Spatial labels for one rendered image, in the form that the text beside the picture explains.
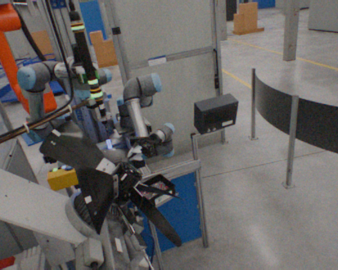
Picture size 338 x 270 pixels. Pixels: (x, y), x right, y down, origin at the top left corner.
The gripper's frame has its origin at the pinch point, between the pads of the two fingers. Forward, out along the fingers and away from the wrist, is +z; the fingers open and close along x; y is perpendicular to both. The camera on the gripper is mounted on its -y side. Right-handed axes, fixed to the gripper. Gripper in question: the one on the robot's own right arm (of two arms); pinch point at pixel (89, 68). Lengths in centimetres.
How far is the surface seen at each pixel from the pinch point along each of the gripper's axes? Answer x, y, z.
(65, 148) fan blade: 17.5, 28.1, -1.2
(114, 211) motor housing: 9, 55, 15
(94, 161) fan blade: 9.0, 36.3, 2.0
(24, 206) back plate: 37, 39, 10
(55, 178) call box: 27, 59, -38
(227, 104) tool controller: -79, 43, -17
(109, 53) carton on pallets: -264, 123, -892
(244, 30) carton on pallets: -901, 153, -857
